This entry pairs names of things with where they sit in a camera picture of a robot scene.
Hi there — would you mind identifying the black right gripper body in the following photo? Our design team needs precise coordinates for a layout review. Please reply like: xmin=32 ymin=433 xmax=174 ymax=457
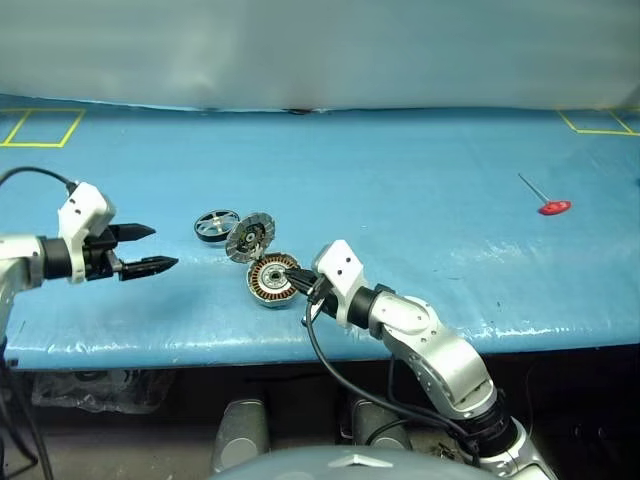
xmin=304 ymin=276 xmax=346 ymax=321

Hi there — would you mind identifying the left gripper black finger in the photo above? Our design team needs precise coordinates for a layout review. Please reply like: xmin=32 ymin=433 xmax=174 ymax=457
xmin=107 ymin=222 xmax=158 ymax=247
xmin=118 ymin=255 xmax=180 ymax=282

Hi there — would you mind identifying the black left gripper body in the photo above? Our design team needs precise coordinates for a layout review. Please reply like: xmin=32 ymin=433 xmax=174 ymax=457
xmin=82 ymin=226 xmax=125 ymax=282

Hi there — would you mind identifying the motor stator with copper windings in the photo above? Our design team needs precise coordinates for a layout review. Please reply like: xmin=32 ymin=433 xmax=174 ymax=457
xmin=247 ymin=253 xmax=304 ymax=309

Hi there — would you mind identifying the silver motor rotor disc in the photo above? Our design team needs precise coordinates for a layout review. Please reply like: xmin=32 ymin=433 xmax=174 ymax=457
xmin=224 ymin=212 xmax=276 ymax=264

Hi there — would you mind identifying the grey rounded robot leg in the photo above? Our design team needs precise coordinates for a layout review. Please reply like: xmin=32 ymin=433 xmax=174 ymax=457
xmin=212 ymin=398 xmax=271 ymax=474
xmin=349 ymin=397 xmax=414 ymax=451

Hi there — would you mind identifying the clear plastic bag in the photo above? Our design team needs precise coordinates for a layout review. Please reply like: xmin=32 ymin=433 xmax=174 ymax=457
xmin=32 ymin=368 xmax=176 ymax=415

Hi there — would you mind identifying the blue table cover sheet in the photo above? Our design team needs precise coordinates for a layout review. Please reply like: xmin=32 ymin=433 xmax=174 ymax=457
xmin=0 ymin=93 xmax=640 ymax=371

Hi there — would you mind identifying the grey robot torso with emblem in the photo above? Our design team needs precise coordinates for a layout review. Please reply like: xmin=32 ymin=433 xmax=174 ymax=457
xmin=209 ymin=443 xmax=481 ymax=480

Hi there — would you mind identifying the white plastic backdrop sheet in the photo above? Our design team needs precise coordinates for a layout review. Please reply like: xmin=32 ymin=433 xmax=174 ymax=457
xmin=0 ymin=0 xmax=640 ymax=114

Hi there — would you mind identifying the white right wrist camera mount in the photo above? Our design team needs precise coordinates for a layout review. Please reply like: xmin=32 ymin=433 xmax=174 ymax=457
xmin=311 ymin=239 xmax=374 ymax=329

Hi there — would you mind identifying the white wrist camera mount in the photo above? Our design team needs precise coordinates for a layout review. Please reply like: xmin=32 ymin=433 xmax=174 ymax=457
xmin=311 ymin=239 xmax=374 ymax=329
xmin=57 ymin=182 xmax=117 ymax=285

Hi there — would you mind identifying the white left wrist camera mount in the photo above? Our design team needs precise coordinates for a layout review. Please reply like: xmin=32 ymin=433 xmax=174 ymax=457
xmin=57 ymin=182 xmax=117 ymax=285

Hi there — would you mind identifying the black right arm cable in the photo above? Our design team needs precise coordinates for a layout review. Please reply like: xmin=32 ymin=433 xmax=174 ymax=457
xmin=302 ymin=294 xmax=481 ymax=456

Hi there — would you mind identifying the red T-handle hex key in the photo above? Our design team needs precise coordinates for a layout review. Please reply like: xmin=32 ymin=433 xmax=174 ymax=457
xmin=517 ymin=172 xmax=572 ymax=216

